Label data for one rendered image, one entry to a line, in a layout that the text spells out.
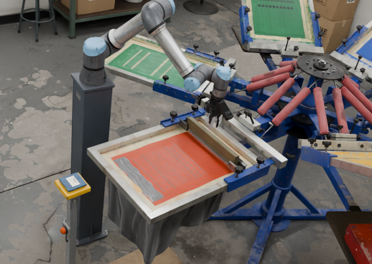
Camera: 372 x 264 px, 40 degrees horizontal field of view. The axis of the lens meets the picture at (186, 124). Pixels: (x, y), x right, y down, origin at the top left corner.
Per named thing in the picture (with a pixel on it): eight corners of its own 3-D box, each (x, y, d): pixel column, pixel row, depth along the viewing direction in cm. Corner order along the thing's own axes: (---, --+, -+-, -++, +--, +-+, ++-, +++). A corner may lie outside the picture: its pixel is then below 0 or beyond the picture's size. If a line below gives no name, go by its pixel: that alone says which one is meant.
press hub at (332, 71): (270, 243, 365) (327, 82, 288) (234, 210, 388) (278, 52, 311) (305, 223, 387) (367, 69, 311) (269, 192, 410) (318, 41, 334)
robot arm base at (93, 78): (75, 74, 283) (75, 58, 278) (99, 70, 291) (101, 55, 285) (85, 88, 273) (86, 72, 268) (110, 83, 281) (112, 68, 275)
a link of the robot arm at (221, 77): (219, 63, 261) (234, 68, 259) (215, 81, 268) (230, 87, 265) (213, 68, 255) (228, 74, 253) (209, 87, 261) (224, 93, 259)
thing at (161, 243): (150, 265, 267) (160, 207, 243) (146, 260, 269) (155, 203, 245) (215, 232, 294) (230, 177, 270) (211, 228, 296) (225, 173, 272)
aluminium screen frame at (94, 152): (150, 224, 233) (150, 218, 231) (86, 154, 267) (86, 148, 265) (267, 171, 278) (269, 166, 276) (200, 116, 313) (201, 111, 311)
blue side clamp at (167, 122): (164, 134, 294) (165, 125, 290) (159, 130, 297) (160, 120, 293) (203, 121, 311) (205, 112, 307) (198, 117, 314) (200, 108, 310)
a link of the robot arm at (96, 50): (77, 63, 274) (78, 41, 266) (92, 55, 284) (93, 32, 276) (96, 71, 270) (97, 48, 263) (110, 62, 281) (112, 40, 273)
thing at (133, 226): (147, 268, 266) (156, 209, 242) (102, 214, 293) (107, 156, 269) (151, 265, 268) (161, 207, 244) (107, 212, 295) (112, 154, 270)
